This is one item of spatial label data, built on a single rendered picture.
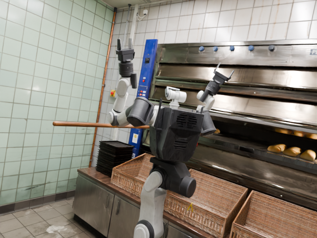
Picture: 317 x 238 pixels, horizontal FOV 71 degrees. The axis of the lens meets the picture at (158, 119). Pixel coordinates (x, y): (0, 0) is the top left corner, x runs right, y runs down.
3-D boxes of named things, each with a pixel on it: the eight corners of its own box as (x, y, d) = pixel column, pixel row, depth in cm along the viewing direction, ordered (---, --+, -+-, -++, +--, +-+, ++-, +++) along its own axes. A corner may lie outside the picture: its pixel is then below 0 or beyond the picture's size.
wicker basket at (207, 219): (185, 195, 222) (190, 167, 221) (243, 219, 189) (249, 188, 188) (156, 207, 183) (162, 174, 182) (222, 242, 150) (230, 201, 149)
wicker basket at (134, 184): (141, 175, 258) (145, 152, 256) (183, 193, 224) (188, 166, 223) (109, 182, 218) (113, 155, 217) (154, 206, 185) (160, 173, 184)
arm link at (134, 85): (124, 66, 145) (125, 83, 149) (116, 70, 135) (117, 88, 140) (140, 68, 141) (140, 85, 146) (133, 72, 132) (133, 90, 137)
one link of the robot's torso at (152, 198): (163, 240, 146) (180, 172, 142) (147, 251, 132) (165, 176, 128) (146, 228, 155) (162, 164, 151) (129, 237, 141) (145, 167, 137)
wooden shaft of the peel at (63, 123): (54, 126, 131) (54, 121, 131) (51, 125, 133) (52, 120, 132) (189, 130, 270) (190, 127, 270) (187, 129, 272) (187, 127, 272)
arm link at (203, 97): (219, 93, 161) (210, 106, 163) (207, 86, 166) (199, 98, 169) (214, 89, 151) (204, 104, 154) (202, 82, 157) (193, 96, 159)
